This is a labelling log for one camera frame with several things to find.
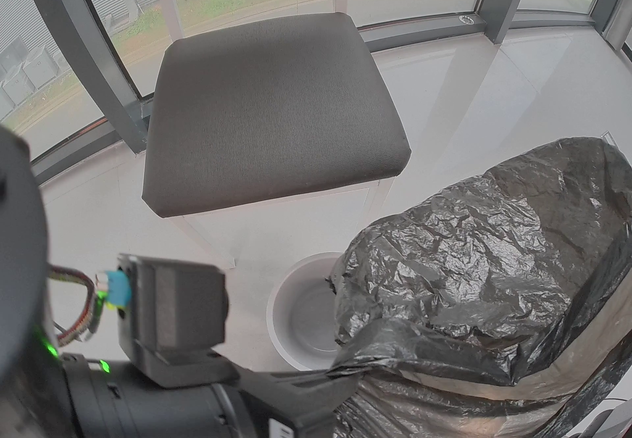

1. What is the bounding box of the window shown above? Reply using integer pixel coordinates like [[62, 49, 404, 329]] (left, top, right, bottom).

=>
[[0, 0, 632, 186]]

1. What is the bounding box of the grey seat white frame chair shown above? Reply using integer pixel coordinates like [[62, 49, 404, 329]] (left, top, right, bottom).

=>
[[129, 0, 413, 271]]

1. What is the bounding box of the white trash bin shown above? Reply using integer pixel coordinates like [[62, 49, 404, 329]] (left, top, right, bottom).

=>
[[267, 252, 349, 373]]

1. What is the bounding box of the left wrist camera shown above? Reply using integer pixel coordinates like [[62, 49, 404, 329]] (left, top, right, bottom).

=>
[[97, 253, 240, 388]]

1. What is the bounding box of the black plastic bag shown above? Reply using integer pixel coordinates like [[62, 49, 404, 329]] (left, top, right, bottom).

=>
[[326, 136, 632, 438]]

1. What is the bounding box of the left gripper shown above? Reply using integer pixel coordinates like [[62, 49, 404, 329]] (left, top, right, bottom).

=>
[[62, 352, 357, 438]]

